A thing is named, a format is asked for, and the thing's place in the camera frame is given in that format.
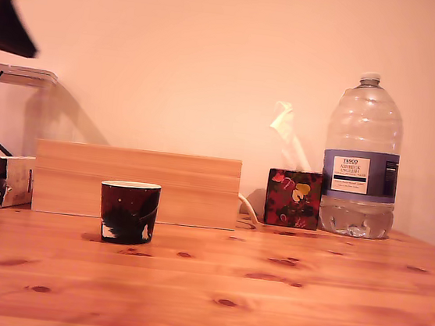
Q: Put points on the dark patterned coffee cup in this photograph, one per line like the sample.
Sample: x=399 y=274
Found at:
x=128 y=212

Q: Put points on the clear plastic storage container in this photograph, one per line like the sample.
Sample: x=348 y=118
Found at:
x=25 y=75

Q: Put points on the long wooden box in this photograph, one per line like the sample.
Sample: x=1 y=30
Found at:
x=193 y=199

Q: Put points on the white tissue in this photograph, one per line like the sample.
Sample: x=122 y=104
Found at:
x=286 y=123

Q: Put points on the red floral tissue box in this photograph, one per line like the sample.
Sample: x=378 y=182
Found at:
x=293 y=199

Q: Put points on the large clear water bottle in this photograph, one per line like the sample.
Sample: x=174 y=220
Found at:
x=361 y=171

